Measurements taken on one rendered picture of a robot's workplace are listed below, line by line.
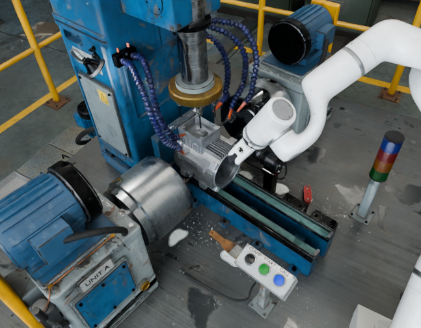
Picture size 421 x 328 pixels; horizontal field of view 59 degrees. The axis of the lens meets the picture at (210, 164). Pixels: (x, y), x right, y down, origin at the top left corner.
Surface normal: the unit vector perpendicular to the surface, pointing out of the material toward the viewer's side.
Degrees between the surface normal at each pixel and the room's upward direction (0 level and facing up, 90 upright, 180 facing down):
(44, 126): 0
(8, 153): 0
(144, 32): 90
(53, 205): 41
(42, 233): 0
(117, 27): 90
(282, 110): 30
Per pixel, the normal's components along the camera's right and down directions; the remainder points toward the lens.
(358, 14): -0.52, 0.63
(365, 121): -0.04, -0.69
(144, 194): 0.27, -0.44
